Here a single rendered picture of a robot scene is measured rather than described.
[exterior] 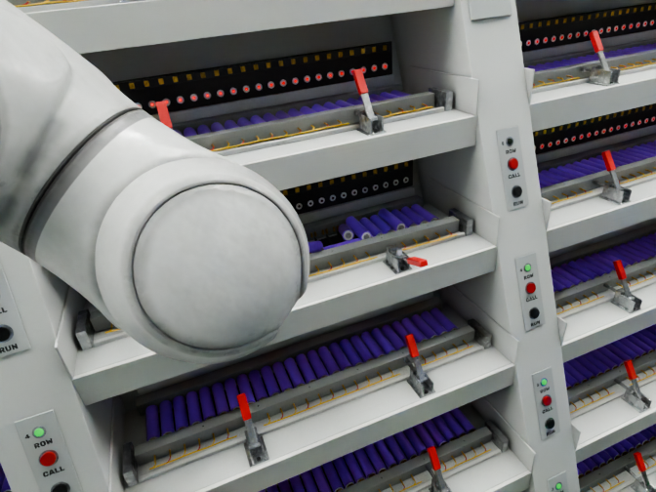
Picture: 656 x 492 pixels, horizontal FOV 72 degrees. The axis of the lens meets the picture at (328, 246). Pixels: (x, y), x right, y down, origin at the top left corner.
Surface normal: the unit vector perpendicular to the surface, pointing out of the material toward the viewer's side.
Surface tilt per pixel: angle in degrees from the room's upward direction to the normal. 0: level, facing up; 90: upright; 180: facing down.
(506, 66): 90
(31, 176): 93
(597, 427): 20
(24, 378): 90
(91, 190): 78
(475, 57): 90
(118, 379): 110
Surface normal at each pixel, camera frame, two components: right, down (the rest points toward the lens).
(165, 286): 0.14, 0.12
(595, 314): -0.09, -0.87
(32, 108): 0.84, 0.06
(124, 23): 0.36, 0.43
